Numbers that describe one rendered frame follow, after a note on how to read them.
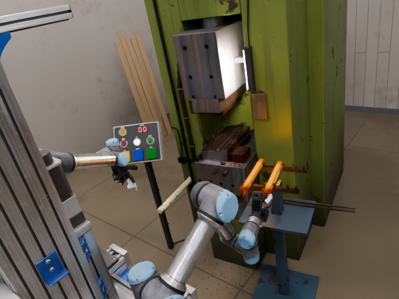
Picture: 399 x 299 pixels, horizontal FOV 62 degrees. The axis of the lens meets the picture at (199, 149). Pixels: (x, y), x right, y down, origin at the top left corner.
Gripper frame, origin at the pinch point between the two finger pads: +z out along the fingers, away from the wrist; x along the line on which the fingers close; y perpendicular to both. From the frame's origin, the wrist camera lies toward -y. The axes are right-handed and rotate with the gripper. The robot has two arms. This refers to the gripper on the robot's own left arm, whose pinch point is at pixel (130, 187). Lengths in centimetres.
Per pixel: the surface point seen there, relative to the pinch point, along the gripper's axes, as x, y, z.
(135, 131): -23.2, -32.6, -22.1
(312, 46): 72, -119, -59
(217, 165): 34, -48, 3
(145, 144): -15.3, -31.8, -13.3
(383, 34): 59, -378, -13
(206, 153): 23, -52, -3
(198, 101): 24, -52, -41
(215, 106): 36, -54, -38
